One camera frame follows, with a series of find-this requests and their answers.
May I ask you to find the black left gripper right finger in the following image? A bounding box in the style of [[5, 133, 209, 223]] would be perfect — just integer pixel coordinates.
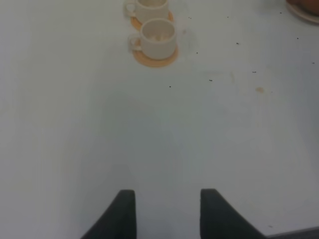
[[200, 189, 266, 239]]

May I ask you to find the orange coaster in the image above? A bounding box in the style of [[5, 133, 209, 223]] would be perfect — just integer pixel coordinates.
[[133, 47, 178, 68], [130, 11, 174, 31]]

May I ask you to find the orange coaster far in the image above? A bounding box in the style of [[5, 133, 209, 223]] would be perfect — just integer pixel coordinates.
[[130, 11, 174, 31]]

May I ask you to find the white teacup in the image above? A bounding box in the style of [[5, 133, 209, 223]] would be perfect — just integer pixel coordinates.
[[123, 0, 169, 23], [128, 18, 177, 60]]

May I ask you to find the beige round teapot saucer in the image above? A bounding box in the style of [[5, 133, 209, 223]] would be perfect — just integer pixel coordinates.
[[286, 2, 319, 24]]

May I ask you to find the orange coaster near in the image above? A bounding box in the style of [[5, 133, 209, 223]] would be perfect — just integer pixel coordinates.
[[133, 47, 178, 68]]

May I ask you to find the brown clay teapot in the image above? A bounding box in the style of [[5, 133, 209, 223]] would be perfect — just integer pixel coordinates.
[[286, 0, 319, 15]]

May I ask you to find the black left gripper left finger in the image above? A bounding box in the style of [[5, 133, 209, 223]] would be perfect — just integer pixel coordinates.
[[82, 190, 137, 239]]

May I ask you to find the white teacup near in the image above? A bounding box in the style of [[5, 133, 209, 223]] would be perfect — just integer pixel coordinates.
[[128, 18, 177, 60]]

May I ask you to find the white teacup far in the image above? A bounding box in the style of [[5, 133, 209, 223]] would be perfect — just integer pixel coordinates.
[[123, 0, 169, 23]]

